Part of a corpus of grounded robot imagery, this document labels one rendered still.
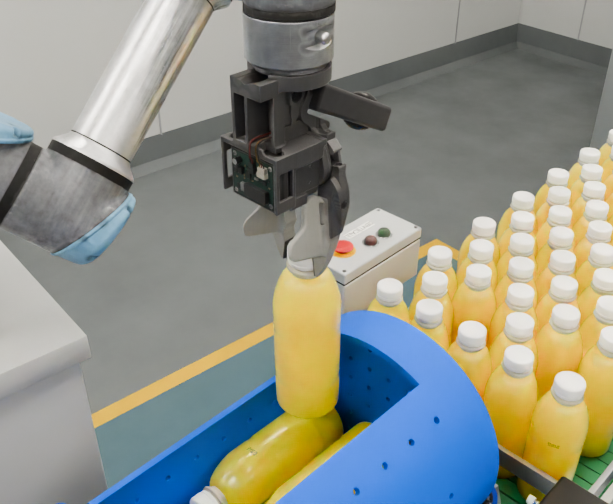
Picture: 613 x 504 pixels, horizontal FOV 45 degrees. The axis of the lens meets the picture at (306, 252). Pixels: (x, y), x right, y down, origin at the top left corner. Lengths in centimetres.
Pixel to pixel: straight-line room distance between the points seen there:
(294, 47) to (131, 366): 219
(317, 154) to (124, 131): 40
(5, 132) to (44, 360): 29
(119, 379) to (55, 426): 158
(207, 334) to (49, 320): 177
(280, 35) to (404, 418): 41
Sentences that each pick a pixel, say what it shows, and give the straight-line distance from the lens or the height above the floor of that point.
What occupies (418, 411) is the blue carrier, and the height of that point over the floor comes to 121.
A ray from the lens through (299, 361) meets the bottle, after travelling 79.
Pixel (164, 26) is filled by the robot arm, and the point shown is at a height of 149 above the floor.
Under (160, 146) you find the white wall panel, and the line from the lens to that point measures 399.
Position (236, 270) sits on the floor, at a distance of 311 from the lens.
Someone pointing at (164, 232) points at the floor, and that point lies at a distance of 341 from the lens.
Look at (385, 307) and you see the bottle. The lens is 114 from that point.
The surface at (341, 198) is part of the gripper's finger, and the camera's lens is 67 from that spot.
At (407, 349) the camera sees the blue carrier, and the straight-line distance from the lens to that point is 84.
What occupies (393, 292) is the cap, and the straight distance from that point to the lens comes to 112.
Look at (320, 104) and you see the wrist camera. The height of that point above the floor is 153.
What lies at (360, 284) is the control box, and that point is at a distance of 122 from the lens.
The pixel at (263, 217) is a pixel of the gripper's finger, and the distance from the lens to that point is 72.
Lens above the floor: 178
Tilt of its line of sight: 34 degrees down
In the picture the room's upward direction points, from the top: straight up
